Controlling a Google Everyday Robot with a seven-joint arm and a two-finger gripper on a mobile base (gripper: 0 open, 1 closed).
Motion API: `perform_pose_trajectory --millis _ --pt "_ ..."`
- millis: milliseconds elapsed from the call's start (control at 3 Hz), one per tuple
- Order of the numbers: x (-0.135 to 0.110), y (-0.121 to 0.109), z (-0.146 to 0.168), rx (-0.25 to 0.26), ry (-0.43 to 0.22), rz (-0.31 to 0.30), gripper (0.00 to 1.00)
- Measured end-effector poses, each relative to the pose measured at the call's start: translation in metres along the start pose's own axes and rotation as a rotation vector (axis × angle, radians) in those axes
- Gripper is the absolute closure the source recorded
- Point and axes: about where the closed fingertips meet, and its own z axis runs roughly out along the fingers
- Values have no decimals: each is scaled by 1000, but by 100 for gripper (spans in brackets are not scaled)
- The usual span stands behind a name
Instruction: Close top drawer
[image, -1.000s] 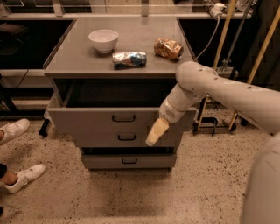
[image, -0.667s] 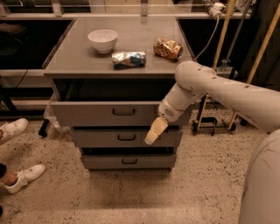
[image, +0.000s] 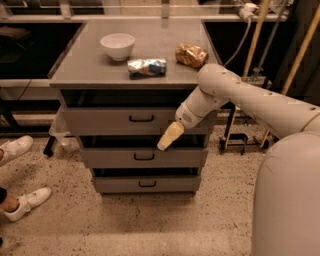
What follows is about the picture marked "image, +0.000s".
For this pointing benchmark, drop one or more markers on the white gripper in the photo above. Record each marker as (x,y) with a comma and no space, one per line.
(184,115)

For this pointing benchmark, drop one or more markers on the grey top drawer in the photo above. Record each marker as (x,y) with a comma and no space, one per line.
(118,121)

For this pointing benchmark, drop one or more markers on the grey drawer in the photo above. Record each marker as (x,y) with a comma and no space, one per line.
(118,121)
(151,184)
(143,157)

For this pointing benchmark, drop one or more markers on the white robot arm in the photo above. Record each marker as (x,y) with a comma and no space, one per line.
(286,208)

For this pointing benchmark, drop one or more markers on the grey bottom drawer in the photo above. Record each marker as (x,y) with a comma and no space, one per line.
(151,184)

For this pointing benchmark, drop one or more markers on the grey metal drawer cabinet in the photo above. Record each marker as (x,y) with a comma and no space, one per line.
(119,87)

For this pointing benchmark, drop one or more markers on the grey middle drawer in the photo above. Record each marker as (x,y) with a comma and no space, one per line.
(143,157)

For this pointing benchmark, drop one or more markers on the crushed blue silver can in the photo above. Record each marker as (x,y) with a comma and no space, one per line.
(146,67)

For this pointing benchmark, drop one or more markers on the crumpled gold snack bag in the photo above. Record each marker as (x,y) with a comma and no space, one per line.
(191,55)

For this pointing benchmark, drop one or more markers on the white ceramic bowl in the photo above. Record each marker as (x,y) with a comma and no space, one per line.
(118,46)

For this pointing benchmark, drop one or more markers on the clear plastic bag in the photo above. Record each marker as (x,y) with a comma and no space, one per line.
(60,131)

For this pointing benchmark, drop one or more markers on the white power adapter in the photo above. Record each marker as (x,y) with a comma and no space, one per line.
(247,11)

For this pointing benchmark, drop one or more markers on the lower white sneaker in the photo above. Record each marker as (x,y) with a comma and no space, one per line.
(28,202)

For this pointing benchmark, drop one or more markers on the white sneaker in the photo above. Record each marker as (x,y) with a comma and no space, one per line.
(11,150)
(28,202)

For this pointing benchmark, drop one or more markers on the upper white sneaker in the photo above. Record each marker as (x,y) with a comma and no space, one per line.
(11,150)

